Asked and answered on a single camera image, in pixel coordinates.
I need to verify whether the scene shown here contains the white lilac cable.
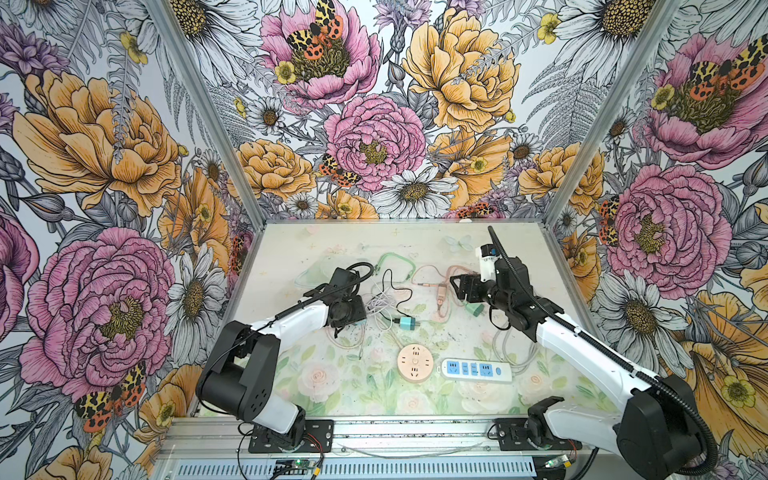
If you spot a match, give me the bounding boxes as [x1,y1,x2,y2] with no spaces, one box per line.
[363,290,397,319]

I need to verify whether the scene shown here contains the pink multi-head charging cable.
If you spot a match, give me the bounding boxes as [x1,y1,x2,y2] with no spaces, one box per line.
[410,264,462,320]

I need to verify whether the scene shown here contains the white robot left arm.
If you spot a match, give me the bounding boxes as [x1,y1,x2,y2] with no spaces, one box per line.
[195,262,374,443]

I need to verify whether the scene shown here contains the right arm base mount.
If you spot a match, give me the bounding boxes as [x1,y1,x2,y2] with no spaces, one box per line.
[486,417,582,452]

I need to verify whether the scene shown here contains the green charger plug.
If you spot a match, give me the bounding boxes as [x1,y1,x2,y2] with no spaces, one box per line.
[464,303,485,317]

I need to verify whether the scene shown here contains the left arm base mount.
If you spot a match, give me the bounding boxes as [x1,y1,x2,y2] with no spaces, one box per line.
[247,419,335,454]

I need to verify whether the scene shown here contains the teal charger plug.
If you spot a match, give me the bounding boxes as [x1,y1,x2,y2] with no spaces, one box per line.
[398,316,418,331]

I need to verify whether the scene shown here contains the white blue power strip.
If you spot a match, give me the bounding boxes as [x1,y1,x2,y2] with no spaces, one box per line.
[440,358,513,384]

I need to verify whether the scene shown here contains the round pink power socket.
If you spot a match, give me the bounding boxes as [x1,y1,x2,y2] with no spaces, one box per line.
[396,344,435,384]

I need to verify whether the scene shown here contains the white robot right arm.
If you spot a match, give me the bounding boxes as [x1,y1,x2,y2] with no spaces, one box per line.
[450,254,719,479]

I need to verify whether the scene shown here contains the aluminium front rail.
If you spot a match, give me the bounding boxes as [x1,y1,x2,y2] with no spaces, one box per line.
[151,415,637,479]

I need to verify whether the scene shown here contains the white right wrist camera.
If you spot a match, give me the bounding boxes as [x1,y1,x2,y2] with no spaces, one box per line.
[475,244,499,282]

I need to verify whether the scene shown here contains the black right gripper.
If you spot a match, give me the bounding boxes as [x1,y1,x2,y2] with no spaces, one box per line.
[449,273,513,312]

